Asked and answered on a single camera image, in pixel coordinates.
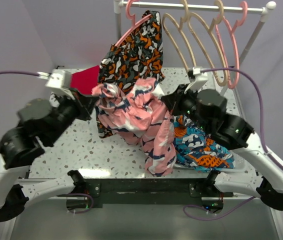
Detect pink navy patterned shorts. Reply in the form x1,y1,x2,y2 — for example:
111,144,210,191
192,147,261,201
92,77,177,177

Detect pink hanger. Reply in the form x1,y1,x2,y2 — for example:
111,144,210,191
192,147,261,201
115,0,152,47
214,0,248,90

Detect beige wooden hanger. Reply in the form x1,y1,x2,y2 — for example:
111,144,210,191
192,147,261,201
187,0,230,87
161,0,197,76

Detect red folded cloth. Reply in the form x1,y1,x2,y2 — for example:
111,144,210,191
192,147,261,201
70,65,100,95

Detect left pink hanger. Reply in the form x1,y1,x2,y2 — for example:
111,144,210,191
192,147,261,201
115,0,152,47

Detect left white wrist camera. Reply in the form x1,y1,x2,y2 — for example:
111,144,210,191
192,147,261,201
45,69,72,96

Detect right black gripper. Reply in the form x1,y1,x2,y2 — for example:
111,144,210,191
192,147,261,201
161,83,210,132

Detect orange black camo shorts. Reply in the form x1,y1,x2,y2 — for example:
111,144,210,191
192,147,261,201
96,9,166,139

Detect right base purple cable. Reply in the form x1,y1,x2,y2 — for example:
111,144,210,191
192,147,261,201
182,196,257,221

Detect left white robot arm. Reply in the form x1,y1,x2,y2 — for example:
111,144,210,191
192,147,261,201
0,89,99,223

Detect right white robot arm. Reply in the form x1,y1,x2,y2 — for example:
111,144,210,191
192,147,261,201
161,84,283,211

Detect white clothes rack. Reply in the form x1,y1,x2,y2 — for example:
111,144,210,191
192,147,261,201
113,0,278,68

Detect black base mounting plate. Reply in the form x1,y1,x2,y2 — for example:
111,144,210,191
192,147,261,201
67,173,233,209

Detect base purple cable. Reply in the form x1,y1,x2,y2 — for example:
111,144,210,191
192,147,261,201
182,196,257,221
67,193,95,215

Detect white plastic basket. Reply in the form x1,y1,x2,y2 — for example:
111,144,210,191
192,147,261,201
174,160,250,173

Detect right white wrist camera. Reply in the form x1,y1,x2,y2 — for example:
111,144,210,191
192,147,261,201
184,67,209,94

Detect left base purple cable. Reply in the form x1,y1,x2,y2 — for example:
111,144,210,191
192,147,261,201
67,193,95,215

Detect blue orange patterned shorts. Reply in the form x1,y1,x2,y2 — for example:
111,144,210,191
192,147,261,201
173,115,235,169

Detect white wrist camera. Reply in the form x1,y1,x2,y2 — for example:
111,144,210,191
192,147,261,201
45,69,72,96
184,67,209,94

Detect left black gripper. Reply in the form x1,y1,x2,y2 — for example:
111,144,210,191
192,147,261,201
46,85,101,144

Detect right pink hanger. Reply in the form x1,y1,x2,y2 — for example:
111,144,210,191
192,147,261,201
214,0,248,90

